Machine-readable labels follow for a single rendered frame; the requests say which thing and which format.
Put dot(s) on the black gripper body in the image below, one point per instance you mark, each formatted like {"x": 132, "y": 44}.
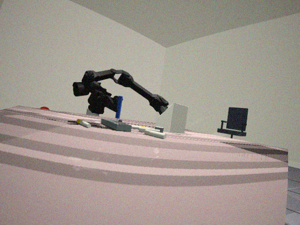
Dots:
{"x": 97, "y": 94}

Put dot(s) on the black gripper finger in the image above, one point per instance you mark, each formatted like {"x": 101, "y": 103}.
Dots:
{"x": 107, "y": 102}
{"x": 115, "y": 100}

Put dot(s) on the grey keyboard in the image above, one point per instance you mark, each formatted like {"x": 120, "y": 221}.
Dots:
{"x": 119, "y": 126}

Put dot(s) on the blue stylus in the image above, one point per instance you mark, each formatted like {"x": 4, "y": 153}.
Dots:
{"x": 119, "y": 105}

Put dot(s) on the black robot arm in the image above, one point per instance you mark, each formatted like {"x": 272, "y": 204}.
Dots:
{"x": 90, "y": 82}

